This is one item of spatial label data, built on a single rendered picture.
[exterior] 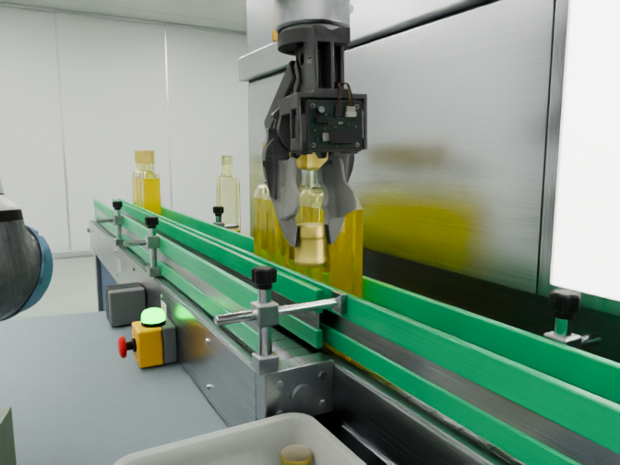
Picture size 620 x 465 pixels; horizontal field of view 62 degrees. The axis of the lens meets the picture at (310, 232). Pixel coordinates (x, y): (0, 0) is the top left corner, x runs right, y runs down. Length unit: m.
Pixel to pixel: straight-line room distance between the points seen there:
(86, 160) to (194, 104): 1.45
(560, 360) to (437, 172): 0.32
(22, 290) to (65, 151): 5.82
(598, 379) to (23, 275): 0.62
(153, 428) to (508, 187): 0.59
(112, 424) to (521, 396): 0.59
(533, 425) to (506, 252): 0.25
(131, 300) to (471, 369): 0.91
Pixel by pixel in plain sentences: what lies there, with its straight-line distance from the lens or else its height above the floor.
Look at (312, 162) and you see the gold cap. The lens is 0.77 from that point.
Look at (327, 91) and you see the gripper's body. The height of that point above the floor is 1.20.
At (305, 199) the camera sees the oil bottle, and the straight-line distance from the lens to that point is 0.76.
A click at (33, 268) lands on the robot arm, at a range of 0.73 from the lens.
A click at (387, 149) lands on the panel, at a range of 0.84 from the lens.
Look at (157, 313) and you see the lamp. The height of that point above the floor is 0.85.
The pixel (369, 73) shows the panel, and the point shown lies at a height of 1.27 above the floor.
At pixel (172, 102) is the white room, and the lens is 6.75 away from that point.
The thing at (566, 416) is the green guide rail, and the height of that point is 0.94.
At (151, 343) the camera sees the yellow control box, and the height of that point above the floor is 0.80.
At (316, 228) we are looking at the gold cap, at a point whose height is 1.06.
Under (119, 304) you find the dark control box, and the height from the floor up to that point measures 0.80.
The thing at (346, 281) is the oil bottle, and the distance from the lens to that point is 0.73.
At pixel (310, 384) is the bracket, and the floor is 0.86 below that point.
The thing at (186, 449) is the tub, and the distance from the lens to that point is 0.60.
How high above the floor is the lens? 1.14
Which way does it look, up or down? 8 degrees down
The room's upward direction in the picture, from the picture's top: straight up
